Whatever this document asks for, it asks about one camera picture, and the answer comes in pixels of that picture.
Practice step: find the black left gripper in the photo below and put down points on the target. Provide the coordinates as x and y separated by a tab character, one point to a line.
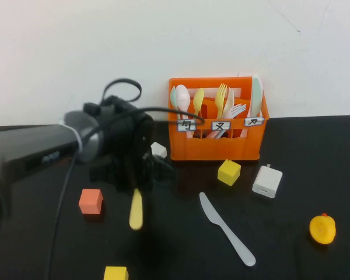
138	146

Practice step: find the yellow plastic knife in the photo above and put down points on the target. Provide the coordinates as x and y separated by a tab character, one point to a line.
136	213

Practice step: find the grey white plastic knife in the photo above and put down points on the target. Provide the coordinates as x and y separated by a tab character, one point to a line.
213	214

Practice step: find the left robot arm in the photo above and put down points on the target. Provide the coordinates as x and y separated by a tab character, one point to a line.
32	146

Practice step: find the orange cutlery holder crate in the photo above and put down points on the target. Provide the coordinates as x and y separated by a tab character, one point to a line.
221	148

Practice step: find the white cube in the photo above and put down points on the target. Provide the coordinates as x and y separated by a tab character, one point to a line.
160	150

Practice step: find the paper label for spoons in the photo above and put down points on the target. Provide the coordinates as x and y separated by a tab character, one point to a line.
186	125

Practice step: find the pale green plastic spoon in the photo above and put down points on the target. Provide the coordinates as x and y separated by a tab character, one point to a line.
173	97

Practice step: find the pale pink plastic spoon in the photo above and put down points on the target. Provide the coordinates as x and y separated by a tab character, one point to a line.
182	96

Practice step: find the salmon orange cube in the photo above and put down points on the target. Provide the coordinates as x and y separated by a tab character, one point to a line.
90	202

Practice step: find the pale pink plastic fork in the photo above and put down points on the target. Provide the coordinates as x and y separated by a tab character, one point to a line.
212	134

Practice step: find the yellow plastic spoon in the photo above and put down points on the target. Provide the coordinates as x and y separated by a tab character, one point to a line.
198	99

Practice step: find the paper label for forks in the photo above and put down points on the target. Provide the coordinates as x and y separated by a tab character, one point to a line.
221	125

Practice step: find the yellow cube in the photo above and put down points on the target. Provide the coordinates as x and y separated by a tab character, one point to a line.
229	172
115	273

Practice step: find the yellow plastic fork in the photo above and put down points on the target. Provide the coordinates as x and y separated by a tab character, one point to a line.
220	96

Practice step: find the cream plastic fork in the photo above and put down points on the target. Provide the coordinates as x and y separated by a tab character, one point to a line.
229	102

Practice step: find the white plastic fork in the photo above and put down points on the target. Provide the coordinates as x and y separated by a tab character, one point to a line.
237	110

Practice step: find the paper label for knives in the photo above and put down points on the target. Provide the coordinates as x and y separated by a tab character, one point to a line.
253	122

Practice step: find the pale green plastic knife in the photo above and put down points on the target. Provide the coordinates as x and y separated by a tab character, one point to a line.
256	93

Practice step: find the white usb charger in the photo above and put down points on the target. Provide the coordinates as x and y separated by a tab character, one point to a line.
267	181

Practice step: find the yellow rubber duck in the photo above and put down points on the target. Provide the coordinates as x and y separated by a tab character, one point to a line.
322	229

